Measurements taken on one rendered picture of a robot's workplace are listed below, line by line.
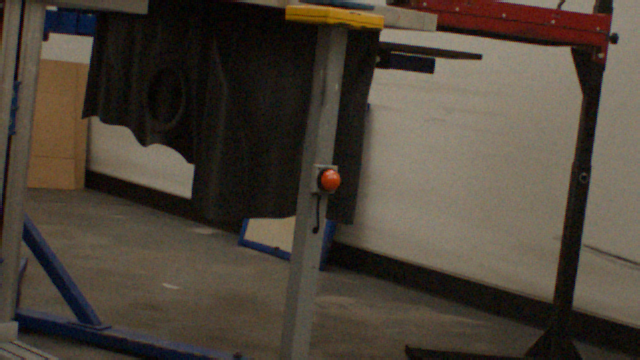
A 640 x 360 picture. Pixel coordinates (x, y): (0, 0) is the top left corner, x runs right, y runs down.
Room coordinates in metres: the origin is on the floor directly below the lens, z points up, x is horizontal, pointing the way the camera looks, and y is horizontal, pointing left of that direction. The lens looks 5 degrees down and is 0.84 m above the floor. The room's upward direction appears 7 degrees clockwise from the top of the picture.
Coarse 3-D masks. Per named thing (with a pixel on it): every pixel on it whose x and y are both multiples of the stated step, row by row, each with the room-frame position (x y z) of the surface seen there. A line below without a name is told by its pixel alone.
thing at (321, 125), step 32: (320, 32) 2.26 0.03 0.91; (320, 64) 2.25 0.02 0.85; (320, 96) 2.25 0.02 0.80; (320, 128) 2.24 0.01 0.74; (320, 160) 2.25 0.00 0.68; (320, 192) 2.24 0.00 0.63; (320, 224) 2.26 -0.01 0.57; (288, 288) 2.27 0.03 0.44; (288, 320) 2.26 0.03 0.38; (288, 352) 2.25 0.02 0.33
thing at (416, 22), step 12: (228, 0) 2.35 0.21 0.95; (240, 0) 2.34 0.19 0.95; (252, 0) 2.36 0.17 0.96; (264, 0) 2.38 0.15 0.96; (276, 0) 2.40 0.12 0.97; (288, 0) 2.41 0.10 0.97; (348, 0) 2.51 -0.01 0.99; (360, 12) 2.53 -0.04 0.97; (372, 12) 2.55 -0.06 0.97; (384, 12) 2.57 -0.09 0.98; (396, 12) 2.59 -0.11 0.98; (408, 12) 2.61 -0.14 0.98; (420, 12) 2.63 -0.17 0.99; (384, 24) 2.59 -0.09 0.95; (396, 24) 2.59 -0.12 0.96; (408, 24) 2.61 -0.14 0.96; (420, 24) 2.63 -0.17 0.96; (432, 24) 2.65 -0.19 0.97
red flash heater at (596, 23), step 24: (432, 0) 3.56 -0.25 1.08; (456, 0) 3.57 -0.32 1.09; (480, 0) 3.58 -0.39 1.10; (456, 24) 3.57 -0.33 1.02; (480, 24) 3.58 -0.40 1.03; (504, 24) 3.59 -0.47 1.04; (528, 24) 3.60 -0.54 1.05; (552, 24) 3.61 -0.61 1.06; (576, 24) 3.62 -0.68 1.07; (600, 24) 3.63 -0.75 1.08; (576, 48) 3.96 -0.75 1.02; (600, 48) 3.76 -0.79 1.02
